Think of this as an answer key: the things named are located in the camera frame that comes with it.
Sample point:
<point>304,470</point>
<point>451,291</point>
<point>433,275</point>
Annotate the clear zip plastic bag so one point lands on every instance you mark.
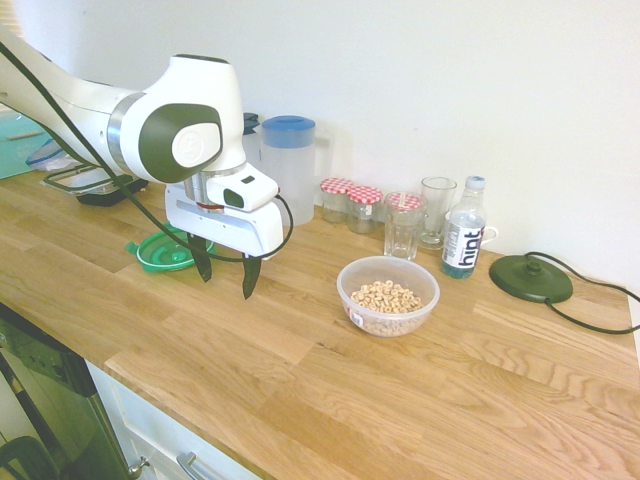
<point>50,159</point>

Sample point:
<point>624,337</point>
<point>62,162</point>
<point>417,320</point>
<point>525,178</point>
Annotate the clear plastic food bowl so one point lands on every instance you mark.
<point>345,296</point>

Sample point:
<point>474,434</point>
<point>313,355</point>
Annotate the white mug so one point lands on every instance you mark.
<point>496,234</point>

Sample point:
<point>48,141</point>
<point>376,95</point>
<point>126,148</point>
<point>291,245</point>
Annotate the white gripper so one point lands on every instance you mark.
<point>225,230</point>

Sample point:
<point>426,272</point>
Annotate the black kettle base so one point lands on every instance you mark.
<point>530,282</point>

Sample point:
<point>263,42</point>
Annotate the silver cabinet knob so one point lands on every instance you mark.
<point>135,469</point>

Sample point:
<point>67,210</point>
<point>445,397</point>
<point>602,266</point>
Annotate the green round container lid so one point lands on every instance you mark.
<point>160,254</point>

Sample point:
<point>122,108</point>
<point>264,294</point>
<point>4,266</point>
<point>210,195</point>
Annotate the stainless steel dishwasher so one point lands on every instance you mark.
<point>65,380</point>

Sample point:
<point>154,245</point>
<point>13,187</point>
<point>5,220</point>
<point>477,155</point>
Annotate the teal bread box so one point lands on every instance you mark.
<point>15,155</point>

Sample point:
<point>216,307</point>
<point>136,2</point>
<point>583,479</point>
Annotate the red checkered lid jar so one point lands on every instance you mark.
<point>364,195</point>
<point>406,200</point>
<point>336,186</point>

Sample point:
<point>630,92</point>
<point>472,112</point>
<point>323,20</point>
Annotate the tall footed drinking glass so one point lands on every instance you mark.
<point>438,220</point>

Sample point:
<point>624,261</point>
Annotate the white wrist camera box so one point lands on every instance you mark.
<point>250,192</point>

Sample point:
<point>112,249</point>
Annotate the blue-lidded plastic pitcher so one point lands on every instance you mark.
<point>290,165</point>

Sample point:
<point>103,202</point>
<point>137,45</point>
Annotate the white cabinet drawer front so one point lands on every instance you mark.
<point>165,425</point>

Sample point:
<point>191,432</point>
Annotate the hint water bottle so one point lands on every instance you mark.
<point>464,250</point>

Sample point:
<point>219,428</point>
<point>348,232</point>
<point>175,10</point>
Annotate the dark-lidded plastic pitcher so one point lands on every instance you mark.
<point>251,145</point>

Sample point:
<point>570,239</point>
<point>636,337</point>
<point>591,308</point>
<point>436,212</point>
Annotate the ribbed glass tumbler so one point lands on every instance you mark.
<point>400,240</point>

